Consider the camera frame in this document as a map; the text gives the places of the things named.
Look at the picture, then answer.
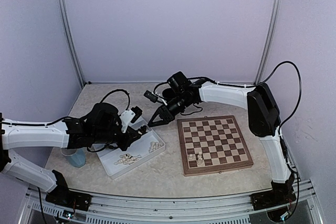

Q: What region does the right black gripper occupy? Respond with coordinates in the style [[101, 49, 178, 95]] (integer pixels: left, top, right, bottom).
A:
[[148, 93, 194, 126]]

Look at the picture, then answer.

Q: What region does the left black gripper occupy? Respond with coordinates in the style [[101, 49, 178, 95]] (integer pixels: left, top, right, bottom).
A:
[[93, 124, 141, 151]]

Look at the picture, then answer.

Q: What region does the white plastic tray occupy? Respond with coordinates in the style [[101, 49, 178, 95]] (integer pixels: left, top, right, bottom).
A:
[[93, 127, 166, 179]]

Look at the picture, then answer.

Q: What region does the wooden chess board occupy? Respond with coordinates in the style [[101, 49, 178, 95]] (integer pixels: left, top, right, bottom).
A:
[[177, 115, 254, 176]]

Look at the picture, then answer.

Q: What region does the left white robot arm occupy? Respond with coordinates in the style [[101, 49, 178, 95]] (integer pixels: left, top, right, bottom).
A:
[[1, 102, 147, 206]]

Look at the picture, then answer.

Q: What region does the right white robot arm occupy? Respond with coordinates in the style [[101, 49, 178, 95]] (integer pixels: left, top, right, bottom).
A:
[[144, 71, 295, 205]]

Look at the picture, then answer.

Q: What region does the white chess pieces pile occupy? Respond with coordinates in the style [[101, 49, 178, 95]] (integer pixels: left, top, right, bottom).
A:
[[114, 153, 142, 165]]

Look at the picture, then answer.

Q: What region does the dark green cup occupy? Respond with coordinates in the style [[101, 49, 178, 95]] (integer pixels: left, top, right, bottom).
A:
[[162, 88, 175, 99]]

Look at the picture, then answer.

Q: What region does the white pawns group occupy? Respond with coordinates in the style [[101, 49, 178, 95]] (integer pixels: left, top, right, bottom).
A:
[[149, 142, 162, 153]]

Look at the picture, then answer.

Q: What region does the light blue pitcher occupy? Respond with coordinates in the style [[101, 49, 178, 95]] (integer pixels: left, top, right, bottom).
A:
[[60, 148, 86, 168]]

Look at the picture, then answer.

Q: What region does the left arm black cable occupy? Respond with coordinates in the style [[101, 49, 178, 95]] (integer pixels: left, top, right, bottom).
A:
[[99, 89, 131, 111]]

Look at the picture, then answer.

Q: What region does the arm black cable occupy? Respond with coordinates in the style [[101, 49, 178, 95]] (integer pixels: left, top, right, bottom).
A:
[[99, 89, 131, 111], [258, 60, 302, 127]]

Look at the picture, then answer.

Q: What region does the aluminium front rail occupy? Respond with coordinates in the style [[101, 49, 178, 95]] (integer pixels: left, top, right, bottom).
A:
[[18, 179, 323, 224]]

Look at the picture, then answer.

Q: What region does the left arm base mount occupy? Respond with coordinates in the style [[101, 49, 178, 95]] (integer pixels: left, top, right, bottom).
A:
[[45, 190, 92, 211]]

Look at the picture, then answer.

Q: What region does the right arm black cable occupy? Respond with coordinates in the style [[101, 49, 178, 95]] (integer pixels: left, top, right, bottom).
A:
[[258, 60, 302, 127]]

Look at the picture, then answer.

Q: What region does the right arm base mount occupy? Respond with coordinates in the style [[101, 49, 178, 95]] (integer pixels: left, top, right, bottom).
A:
[[250, 190, 297, 211]]

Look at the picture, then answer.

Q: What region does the left aluminium frame post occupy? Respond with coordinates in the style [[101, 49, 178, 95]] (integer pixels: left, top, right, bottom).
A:
[[57, 0, 86, 88]]

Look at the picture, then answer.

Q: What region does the aluminium frame post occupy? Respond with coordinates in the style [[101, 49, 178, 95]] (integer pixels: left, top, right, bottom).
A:
[[254, 0, 281, 84], [57, 0, 86, 88]]

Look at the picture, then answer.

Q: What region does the right aluminium frame post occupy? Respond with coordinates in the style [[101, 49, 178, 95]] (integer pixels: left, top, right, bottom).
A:
[[254, 0, 281, 84]]

